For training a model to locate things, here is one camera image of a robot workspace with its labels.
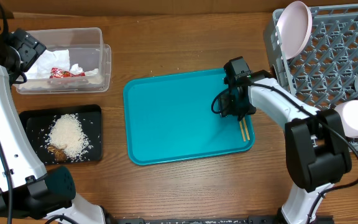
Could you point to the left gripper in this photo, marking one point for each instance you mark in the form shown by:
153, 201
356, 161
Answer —
29, 48

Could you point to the wooden chopstick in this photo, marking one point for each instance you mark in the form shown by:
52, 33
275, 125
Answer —
242, 131
246, 132

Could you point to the teal serving tray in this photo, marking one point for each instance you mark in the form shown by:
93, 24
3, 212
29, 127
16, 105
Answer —
169, 118

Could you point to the large white paper napkin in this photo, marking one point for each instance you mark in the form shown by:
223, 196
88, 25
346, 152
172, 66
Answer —
43, 66

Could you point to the pink bowl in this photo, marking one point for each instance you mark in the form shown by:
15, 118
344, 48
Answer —
348, 112

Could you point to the pile of white rice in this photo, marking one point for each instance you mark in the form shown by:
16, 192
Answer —
67, 133

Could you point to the clear plastic bin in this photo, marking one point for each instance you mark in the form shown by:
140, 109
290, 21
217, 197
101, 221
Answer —
87, 49

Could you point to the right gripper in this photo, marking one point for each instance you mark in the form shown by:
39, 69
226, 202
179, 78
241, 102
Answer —
224, 106

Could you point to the grey dish rack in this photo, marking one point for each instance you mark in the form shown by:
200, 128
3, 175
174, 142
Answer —
324, 72

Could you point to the red snack wrapper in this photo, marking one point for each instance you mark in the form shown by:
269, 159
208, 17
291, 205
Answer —
59, 73

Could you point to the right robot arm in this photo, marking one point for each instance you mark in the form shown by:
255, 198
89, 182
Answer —
317, 153

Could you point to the black tray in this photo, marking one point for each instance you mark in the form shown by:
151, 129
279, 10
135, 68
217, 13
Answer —
37, 125

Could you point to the brown food scrap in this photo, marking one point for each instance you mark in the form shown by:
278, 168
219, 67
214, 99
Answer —
59, 154

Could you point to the large white plate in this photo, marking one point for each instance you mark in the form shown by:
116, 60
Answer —
294, 26

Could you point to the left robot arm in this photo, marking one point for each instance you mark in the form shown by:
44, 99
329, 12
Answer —
27, 188

